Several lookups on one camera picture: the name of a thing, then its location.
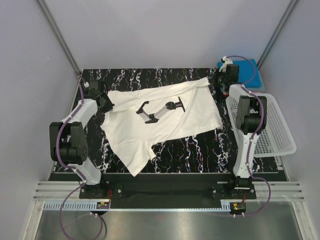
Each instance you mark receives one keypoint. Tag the folded blue t-shirt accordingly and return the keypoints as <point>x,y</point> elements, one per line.
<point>246,67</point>

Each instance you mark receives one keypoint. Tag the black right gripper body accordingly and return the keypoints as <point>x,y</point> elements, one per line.
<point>219,79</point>

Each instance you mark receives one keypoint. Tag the left aluminium corner post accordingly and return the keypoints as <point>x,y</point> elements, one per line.
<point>57,33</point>

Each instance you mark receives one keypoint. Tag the aluminium corner post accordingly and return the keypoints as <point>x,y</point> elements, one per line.
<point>57,33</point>
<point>277,31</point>

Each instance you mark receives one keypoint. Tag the aluminium frame rail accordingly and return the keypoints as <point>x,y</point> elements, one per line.
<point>56,190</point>

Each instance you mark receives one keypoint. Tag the white t-shirt with print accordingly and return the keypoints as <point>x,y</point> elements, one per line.
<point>142,118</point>

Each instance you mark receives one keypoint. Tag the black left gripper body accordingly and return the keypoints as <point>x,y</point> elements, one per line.
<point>108,104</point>

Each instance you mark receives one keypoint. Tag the white plastic laundry basket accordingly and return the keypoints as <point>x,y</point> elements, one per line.
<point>276,139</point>

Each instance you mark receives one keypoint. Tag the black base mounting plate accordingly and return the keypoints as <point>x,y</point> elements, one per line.
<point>181,188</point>

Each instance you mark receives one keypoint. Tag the right aluminium corner post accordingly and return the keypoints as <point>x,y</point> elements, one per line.
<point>277,31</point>

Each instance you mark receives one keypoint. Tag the white slotted cable duct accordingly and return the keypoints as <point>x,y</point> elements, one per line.
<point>214,206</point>

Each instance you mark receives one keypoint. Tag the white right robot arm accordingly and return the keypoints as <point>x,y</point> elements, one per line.
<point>250,121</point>

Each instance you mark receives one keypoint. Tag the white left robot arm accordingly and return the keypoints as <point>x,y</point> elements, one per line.
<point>68,143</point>

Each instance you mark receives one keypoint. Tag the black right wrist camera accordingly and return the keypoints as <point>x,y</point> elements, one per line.
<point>229,70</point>

